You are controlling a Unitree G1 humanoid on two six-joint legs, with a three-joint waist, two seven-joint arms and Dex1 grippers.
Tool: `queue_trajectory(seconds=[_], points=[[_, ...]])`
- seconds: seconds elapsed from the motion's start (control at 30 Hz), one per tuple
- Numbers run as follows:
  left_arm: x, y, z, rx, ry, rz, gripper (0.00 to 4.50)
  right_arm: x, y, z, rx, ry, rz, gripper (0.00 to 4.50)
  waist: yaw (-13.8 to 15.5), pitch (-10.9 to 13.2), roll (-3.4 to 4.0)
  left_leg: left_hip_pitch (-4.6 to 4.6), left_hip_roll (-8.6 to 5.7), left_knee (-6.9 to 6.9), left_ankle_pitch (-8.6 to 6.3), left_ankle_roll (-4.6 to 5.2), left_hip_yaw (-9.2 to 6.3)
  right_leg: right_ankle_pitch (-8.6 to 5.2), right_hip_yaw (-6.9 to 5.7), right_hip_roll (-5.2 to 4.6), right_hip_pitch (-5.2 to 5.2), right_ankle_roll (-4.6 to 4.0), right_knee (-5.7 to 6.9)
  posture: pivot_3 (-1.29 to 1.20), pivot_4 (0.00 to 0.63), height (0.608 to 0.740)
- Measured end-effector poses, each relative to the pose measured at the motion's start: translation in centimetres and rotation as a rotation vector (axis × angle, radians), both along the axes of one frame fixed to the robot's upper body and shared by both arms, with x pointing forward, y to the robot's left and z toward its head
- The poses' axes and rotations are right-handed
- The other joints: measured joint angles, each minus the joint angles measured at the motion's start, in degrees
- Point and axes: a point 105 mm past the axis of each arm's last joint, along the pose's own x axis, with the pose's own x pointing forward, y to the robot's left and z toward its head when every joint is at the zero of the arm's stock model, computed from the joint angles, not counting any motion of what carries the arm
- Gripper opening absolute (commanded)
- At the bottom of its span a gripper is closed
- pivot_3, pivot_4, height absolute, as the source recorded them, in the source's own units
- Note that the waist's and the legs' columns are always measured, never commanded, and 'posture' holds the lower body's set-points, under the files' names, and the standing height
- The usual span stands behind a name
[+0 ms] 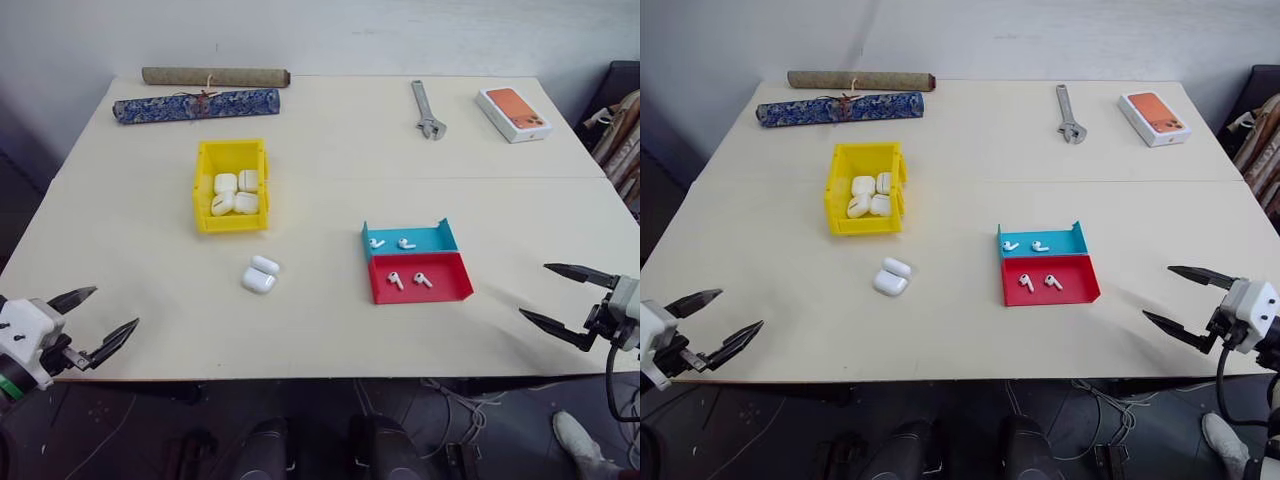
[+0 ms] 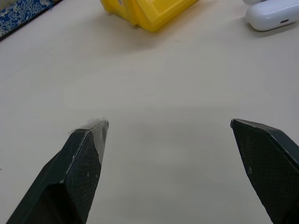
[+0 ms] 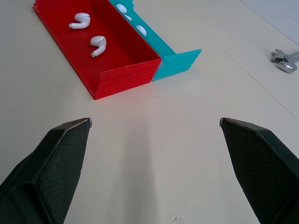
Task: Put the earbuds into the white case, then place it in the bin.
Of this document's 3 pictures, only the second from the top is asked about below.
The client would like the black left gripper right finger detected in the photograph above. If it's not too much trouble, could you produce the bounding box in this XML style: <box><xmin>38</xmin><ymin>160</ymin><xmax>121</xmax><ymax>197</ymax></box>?
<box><xmin>230</xmin><ymin>118</ymin><xmax>299</xmax><ymax>224</ymax></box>

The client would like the white earbuds case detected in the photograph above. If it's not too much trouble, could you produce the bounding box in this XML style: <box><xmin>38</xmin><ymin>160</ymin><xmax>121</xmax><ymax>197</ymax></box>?
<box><xmin>242</xmin><ymin>0</ymin><xmax>299</xmax><ymax>31</ymax></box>

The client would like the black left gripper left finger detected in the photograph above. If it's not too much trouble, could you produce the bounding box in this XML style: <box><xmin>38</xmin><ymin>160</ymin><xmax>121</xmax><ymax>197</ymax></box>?
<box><xmin>4</xmin><ymin>117</ymin><xmax>110</xmax><ymax>224</ymax></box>

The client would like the blue floral patterned cloth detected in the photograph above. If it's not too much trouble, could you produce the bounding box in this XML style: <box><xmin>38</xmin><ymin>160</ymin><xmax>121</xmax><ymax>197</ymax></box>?
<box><xmin>0</xmin><ymin>0</ymin><xmax>63</xmax><ymax>42</ymax></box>

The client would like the yellow plastic bin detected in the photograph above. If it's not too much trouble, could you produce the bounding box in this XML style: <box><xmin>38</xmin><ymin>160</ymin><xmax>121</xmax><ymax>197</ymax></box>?
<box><xmin>100</xmin><ymin>0</ymin><xmax>199</xmax><ymax>33</ymax></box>

